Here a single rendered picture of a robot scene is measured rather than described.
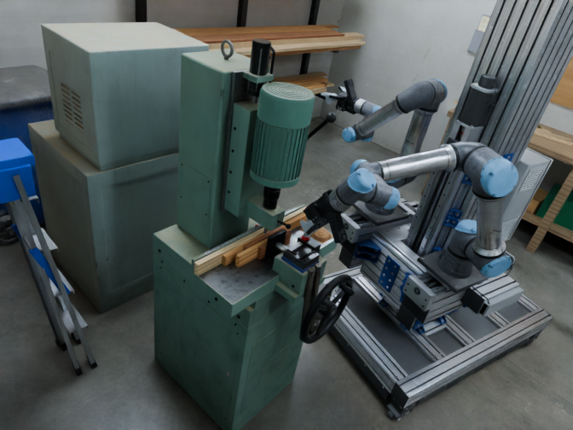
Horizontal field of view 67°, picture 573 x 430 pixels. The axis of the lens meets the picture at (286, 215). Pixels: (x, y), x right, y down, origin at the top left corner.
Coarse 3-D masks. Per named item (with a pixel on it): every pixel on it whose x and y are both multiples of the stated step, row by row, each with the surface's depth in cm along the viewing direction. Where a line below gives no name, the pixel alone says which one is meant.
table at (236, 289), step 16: (272, 256) 163; (192, 272) 149; (208, 272) 150; (224, 272) 151; (240, 272) 153; (256, 272) 154; (272, 272) 155; (208, 288) 146; (224, 288) 145; (240, 288) 146; (256, 288) 147; (272, 288) 155; (288, 288) 154; (224, 304) 142; (240, 304) 143
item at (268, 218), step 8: (248, 200) 161; (256, 200) 162; (248, 208) 162; (256, 208) 159; (264, 208) 158; (280, 208) 160; (248, 216) 164; (256, 216) 161; (264, 216) 158; (272, 216) 155; (280, 216) 159; (264, 224) 159; (272, 224) 157; (280, 224) 162
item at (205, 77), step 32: (192, 64) 145; (224, 64) 144; (192, 96) 151; (224, 96) 142; (192, 128) 156; (224, 128) 149; (192, 160) 163; (192, 192) 169; (192, 224) 178; (224, 224) 175
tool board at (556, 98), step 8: (568, 64) 359; (568, 72) 361; (560, 80) 366; (568, 80) 363; (560, 88) 368; (568, 88) 364; (552, 96) 374; (560, 96) 370; (568, 96) 366; (560, 104) 372; (568, 104) 368
